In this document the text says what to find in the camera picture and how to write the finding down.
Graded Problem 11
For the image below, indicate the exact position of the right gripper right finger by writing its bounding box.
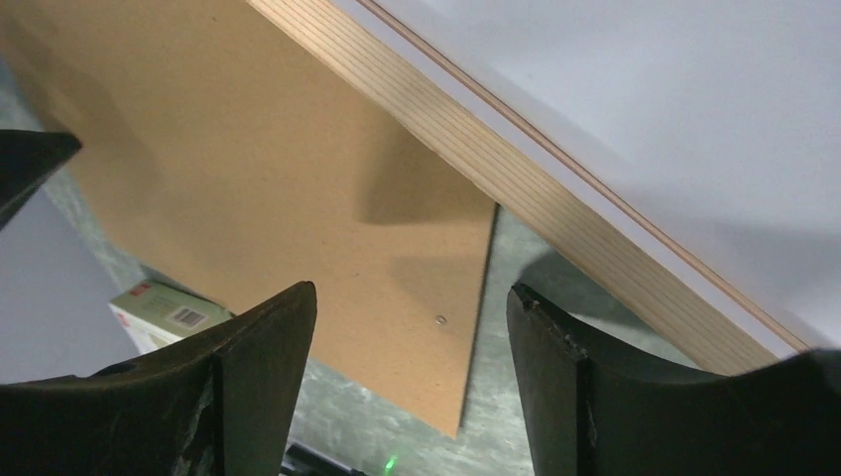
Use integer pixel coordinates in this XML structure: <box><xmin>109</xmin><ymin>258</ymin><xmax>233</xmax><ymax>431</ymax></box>
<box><xmin>507</xmin><ymin>283</ymin><xmax>840</xmax><ymax>475</ymax></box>

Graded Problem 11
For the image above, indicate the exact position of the printed photo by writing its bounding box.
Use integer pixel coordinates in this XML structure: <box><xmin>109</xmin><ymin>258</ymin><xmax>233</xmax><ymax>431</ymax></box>
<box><xmin>338</xmin><ymin>1</ymin><xmax>840</xmax><ymax>356</ymax></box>

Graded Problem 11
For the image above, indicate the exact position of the wooden picture frame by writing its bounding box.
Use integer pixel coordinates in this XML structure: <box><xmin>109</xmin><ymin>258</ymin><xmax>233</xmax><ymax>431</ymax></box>
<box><xmin>254</xmin><ymin>1</ymin><xmax>809</xmax><ymax>374</ymax></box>

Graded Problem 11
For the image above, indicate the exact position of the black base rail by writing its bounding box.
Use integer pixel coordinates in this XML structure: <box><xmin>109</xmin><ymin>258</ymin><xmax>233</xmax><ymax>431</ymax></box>
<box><xmin>280</xmin><ymin>442</ymin><xmax>399</xmax><ymax>476</ymax></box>

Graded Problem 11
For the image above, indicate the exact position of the small staples box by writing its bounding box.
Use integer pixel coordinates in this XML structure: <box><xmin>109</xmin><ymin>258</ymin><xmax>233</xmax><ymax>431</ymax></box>
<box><xmin>108</xmin><ymin>280</ymin><xmax>233</xmax><ymax>355</ymax></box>

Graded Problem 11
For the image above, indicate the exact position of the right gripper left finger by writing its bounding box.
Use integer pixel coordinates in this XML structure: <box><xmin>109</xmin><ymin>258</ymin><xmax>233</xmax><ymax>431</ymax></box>
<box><xmin>1</xmin><ymin>282</ymin><xmax>317</xmax><ymax>475</ymax></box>

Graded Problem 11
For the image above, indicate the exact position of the brown backing board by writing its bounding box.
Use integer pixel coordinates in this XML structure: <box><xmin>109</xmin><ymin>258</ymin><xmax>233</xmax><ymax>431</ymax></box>
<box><xmin>1</xmin><ymin>1</ymin><xmax>494</xmax><ymax>436</ymax></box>

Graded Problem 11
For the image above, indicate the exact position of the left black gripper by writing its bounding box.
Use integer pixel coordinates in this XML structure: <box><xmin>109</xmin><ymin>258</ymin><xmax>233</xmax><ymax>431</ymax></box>
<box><xmin>1</xmin><ymin>130</ymin><xmax>82</xmax><ymax>228</ymax></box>

